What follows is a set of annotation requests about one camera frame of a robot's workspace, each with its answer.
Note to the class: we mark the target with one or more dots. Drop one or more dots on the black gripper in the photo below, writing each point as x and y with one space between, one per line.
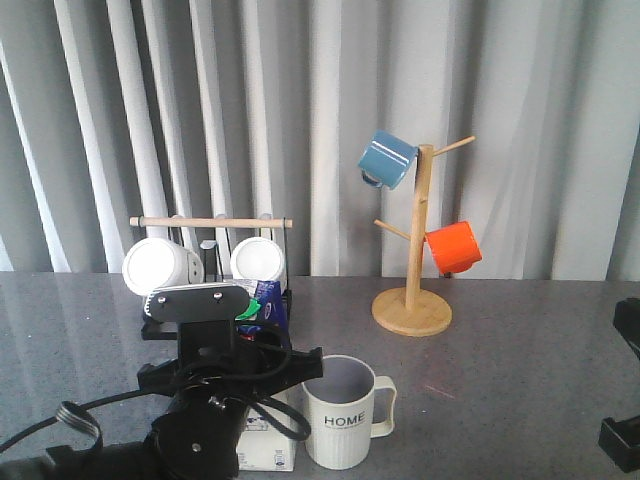
218 376
620 439

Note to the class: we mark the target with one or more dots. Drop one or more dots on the blue white milk carton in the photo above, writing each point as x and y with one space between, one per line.
261 447

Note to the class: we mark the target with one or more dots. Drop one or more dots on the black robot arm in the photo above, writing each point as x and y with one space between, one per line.
118 461

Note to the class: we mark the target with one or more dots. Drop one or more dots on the black rack with wooden bar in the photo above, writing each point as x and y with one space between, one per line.
225 224

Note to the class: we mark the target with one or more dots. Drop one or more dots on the white ribbed HOME mug hanging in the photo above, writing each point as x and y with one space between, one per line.
258 258

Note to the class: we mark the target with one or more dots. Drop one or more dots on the white smiley face mug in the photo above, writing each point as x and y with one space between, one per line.
154 263

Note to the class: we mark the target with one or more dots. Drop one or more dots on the orange enamel mug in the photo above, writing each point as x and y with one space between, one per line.
454 248

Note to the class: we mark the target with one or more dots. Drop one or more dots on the wooden mug tree stand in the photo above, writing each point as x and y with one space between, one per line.
410 310

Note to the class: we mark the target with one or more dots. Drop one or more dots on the blue enamel mug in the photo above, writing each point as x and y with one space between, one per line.
386 160

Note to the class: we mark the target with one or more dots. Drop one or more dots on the grey pleated curtain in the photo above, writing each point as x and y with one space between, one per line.
111 109

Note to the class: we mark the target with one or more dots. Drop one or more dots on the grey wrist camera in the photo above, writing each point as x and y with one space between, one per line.
197 303

